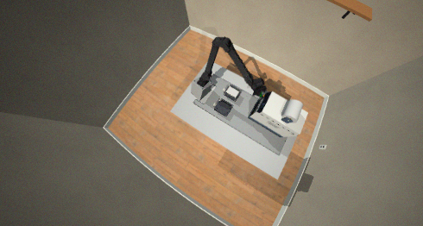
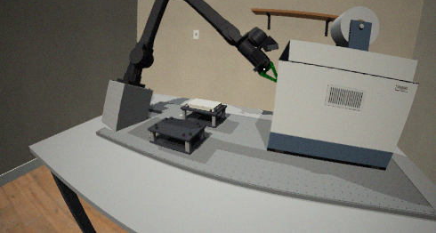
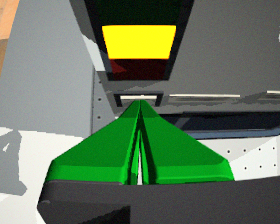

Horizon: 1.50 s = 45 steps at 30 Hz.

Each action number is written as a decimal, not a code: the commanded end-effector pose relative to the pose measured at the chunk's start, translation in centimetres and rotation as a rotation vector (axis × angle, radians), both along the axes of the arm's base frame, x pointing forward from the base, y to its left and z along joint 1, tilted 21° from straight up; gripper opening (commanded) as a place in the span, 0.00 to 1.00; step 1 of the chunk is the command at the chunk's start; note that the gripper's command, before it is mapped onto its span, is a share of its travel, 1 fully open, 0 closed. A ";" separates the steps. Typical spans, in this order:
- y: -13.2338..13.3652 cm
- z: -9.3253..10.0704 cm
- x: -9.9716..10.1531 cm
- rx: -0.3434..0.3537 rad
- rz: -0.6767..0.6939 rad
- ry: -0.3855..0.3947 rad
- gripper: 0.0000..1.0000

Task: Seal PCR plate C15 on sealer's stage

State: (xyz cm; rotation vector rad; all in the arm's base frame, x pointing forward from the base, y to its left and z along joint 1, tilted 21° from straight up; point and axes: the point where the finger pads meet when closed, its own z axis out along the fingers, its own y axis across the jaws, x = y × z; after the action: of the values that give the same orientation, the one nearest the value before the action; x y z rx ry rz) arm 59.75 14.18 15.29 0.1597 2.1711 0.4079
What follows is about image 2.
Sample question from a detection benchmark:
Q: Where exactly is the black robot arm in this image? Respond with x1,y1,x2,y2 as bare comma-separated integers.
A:
117,0,279,88

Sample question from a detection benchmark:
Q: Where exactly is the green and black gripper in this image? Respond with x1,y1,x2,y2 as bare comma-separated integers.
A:
246,50,278,83

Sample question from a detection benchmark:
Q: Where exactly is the grey cylinder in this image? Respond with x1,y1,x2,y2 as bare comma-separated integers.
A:
330,6,380,47

